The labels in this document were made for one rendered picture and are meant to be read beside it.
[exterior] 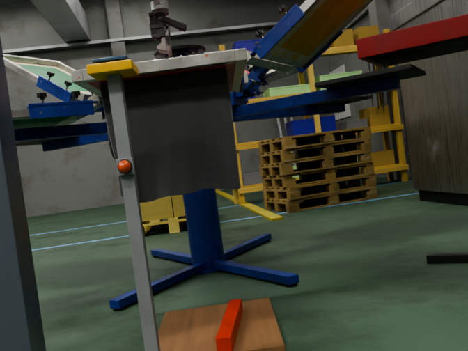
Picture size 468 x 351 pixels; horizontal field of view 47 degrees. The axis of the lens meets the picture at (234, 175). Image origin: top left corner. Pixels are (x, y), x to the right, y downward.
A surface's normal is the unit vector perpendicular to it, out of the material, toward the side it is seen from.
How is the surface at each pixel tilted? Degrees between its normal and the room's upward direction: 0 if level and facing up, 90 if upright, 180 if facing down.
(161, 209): 90
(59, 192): 90
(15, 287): 90
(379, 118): 90
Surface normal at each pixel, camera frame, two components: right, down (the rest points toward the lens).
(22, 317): 0.12, 0.01
